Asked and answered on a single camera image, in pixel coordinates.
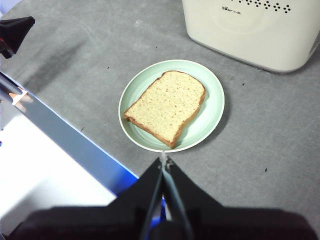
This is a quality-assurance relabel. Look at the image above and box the brown-crusted bread slice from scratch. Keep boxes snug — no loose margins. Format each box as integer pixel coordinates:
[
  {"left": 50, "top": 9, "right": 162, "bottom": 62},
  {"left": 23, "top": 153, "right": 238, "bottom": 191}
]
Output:
[{"left": 123, "top": 70, "right": 207, "bottom": 149}]

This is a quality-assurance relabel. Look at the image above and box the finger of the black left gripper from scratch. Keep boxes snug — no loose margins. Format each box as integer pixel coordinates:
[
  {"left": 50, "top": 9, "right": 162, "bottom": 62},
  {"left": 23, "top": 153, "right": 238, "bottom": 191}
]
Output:
[
  {"left": 0, "top": 39, "right": 13, "bottom": 60},
  {"left": 0, "top": 16, "right": 36, "bottom": 55}
]

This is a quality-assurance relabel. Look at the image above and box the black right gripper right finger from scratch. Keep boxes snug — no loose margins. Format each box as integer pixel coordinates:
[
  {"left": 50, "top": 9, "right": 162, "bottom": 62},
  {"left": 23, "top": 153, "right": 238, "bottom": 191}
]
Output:
[{"left": 164, "top": 157, "right": 320, "bottom": 240}]

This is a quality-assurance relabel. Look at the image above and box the pale green round plate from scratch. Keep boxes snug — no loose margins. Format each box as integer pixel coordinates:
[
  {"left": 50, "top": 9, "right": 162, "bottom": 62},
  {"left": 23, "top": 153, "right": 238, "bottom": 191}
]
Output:
[{"left": 118, "top": 59, "right": 225, "bottom": 153}]

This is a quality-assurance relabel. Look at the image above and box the cream toaster with chrome top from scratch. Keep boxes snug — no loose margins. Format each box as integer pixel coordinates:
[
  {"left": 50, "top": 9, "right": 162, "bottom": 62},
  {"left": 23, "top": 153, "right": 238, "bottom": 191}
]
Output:
[{"left": 181, "top": 0, "right": 320, "bottom": 74}]

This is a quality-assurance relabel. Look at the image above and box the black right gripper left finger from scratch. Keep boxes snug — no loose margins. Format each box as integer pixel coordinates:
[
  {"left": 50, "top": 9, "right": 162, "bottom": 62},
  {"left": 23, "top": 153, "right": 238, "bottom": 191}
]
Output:
[{"left": 7, "top": 157, "right": 165, "bottom": 240}]

